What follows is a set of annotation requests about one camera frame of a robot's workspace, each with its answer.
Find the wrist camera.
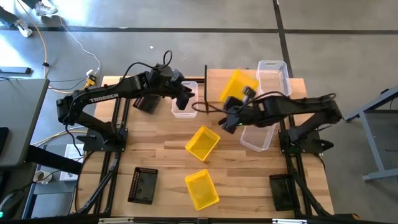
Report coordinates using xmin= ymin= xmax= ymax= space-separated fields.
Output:
xmin=171 ymin=68 xmax=185 ymax=85
xmin=218 ymin=116 xmax=239 ymax=135

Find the person's leg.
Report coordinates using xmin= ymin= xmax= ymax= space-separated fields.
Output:
xmin=0 ymin=5 xmax=20 ymax=28

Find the yellow slotted plastic basket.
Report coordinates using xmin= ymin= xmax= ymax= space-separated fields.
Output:
xmin=219 ymin=68 xmax=259 ymax=103
xmin=184 ymin=124 xmax=221 ymax=162
xmin=184 ymin=169 xmax=220 ymax=212

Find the yellow cable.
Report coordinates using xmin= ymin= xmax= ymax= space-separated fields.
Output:
xmin=30 ymin=129 xmax=90 ymax=147

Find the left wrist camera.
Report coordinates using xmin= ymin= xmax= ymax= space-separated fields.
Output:
xmin=171 ymin=68 xmax=185 ymax=85

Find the black mounting plate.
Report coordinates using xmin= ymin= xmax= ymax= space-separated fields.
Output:
xmin=278 ymin=129 xmax=335 ymax=155
xmin=84 ymin=127 xmax=129 ymax=153

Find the yellow power plug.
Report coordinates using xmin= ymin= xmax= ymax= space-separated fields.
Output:
xmin=85 ymin=70 xmax=97 ymax=90

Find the computer mouse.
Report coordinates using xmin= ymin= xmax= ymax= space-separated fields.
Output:
xmin=0 ymin=189 xmax=26 ymax=220

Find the clear plastic basket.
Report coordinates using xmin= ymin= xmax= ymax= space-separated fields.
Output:
xmin=239 ymin=123 xmax=278 ymax=152
xmin=170 ymin=80 xmax=199 ymax=119
xmin=256 ymin=60 xmax=293 ymax=97

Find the white cable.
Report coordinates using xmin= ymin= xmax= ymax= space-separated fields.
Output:
xmin=57 ymin=17 xmax=102 ymax=75

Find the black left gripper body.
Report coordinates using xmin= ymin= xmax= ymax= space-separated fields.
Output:
xmin=160 ymin=70 xmax=191 ymax=99

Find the person's shoe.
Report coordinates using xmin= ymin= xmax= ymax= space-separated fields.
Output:
xmin=33 ymin=1 xmax=59 ymax=17
xmin=12 ymin=19 xmax=34 ymax=38

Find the orange cable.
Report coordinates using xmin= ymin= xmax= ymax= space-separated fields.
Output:
xmin=17 ymin=0 xmax=94 ymax=94

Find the black flat bar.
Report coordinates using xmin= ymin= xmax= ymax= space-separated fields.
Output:
xmin=0 ymin=66 xmax=32 ymax=75

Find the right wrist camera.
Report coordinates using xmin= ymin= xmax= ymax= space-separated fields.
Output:
xmin=218 ymin=116 xmax=239 ymax=135

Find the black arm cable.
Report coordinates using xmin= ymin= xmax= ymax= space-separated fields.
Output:
xmin=191 ymin=101 xmax=229 ymax=114
xmin=121 ymin=49 xmax=174 ymax=85

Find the white paper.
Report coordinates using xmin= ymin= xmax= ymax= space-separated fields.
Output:
xmin=59 ymin=143 xmax=85 ymax=182

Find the grey metal table frame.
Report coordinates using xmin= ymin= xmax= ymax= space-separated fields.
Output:
xmin=343 ymin=85 xmax=398 ymax=182

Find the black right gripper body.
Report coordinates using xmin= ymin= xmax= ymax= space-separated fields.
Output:
xmin=226 ymin=100 xmax=256 ymax=125

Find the white mug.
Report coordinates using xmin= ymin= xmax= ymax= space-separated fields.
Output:
xmin=32 ymin=170 xmax=54 ymax=185

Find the black table beam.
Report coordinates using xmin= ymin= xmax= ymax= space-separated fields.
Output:
xmin=24 ymin=144 xmax=83 ymax=175

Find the black aluminium rig frame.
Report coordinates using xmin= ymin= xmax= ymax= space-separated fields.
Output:
xmin=70 ymin=96 xmax=358 ymax=224

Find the grey table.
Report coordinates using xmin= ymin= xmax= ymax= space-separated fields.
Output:
xmin=0 ymin=77 xmax=50 ymax=169

